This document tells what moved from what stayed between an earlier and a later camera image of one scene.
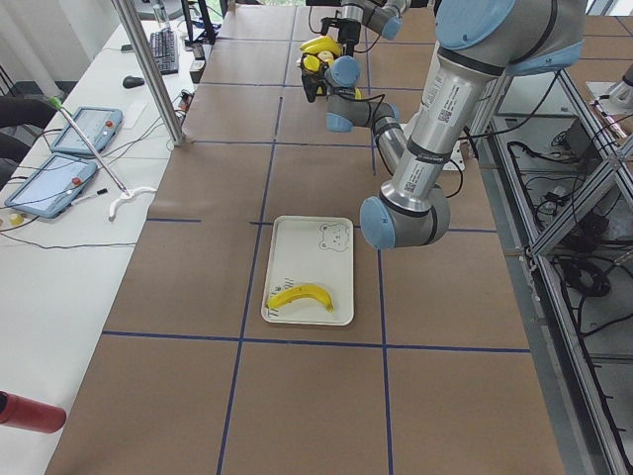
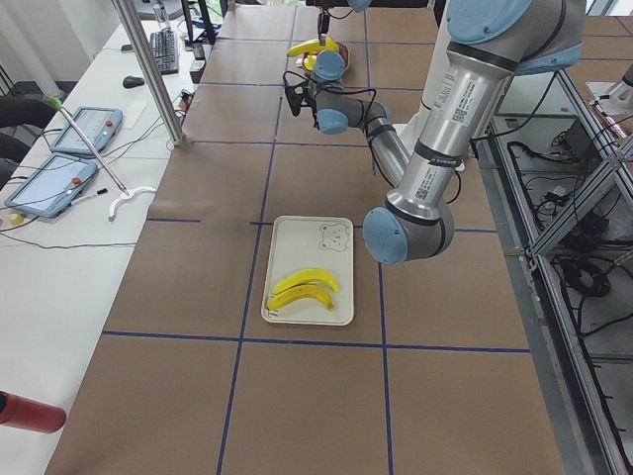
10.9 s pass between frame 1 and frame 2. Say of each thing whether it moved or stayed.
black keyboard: stayed
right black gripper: moved
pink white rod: stayed
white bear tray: stayed
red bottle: stayed
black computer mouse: stayed
